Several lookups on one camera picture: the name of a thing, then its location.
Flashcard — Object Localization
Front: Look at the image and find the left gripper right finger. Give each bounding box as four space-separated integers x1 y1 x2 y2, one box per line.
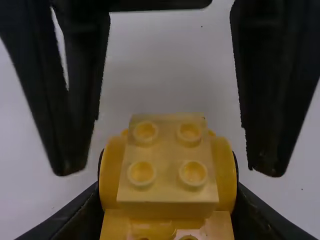
230 181 320 240

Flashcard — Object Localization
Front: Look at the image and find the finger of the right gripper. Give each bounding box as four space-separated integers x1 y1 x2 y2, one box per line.
0 0 111 177
229 0 320 179

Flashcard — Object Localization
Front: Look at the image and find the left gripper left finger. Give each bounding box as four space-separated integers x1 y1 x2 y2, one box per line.
13 180 106 240

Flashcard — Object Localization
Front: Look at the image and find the yellow toy car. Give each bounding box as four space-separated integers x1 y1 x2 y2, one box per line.
97 112 240 240

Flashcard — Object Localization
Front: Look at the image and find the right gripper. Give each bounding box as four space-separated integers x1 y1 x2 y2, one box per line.
107 0 214 13

